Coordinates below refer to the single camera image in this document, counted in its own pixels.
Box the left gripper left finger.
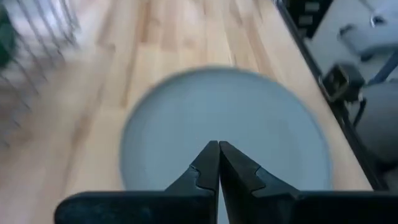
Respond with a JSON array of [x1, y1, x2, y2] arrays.
[[54, 140, 221, 224]]

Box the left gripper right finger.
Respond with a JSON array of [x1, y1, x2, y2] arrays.
[[219, 141, 398, 224]]

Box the green bowl plate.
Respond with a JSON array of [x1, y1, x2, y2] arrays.
[[0, 4, 19, 70]]

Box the large grey plate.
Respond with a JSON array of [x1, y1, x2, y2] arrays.
[[119, 65, 333, 224]]

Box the grey round seat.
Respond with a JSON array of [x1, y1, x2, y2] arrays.
[[351, 80, 398, 166]]

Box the black box grey labels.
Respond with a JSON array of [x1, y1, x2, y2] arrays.
[[289, 0, 333, 38]]

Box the black metal table frame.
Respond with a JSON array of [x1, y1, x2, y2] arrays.
[[273, 0, 398, 192]]

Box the metal wire dish rack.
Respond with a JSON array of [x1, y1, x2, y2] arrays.
[[0, 0, 82, 150]]

